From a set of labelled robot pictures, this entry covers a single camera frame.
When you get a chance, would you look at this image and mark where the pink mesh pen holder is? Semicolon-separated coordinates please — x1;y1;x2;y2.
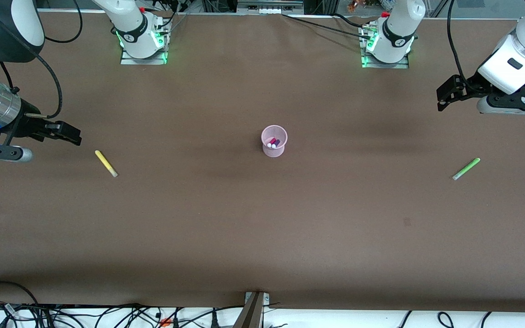
261;125;288;158

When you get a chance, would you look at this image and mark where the yellow highlighter pen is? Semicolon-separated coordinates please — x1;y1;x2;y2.
95;150;118;178

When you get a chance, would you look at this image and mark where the green highlighter pen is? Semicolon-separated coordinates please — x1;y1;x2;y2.
452;158;481;181

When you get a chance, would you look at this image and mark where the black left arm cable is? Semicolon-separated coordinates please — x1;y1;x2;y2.
446;0;470;87

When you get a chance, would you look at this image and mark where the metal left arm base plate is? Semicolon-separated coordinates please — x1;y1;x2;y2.
361;52;410;69

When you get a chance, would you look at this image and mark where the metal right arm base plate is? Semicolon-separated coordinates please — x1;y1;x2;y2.
120;48;168;66

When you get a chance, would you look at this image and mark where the short black base cable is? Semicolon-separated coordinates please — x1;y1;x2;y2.
331;13;365;29

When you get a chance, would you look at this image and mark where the long black base cable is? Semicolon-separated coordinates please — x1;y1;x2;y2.
282;14;372;41

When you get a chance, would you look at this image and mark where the black cable with white label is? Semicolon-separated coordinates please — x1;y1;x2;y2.
0;301;53;328

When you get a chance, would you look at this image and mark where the metal table clamp post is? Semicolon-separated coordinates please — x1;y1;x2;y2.
233;292;271;328

